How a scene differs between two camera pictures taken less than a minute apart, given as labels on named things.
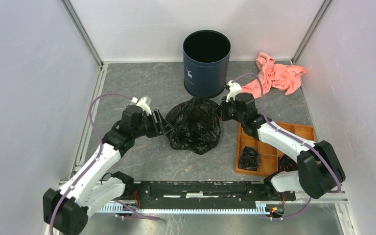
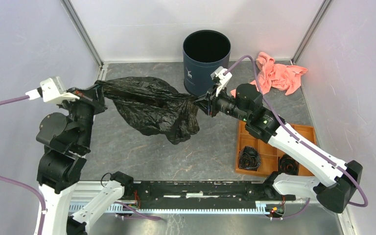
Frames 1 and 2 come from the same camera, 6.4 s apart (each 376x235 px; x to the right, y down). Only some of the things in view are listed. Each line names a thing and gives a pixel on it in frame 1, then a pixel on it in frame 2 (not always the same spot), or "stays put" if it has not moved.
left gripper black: x=155 y=130 → x=94 y=95
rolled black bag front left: x=249 y=158 stays put
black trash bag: x=194 y=124 → x=145 y=105
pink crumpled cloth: x=278 y=76 stays put
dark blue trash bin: x=206 y=59 stays put
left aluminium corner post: x=79 y=25 stays put
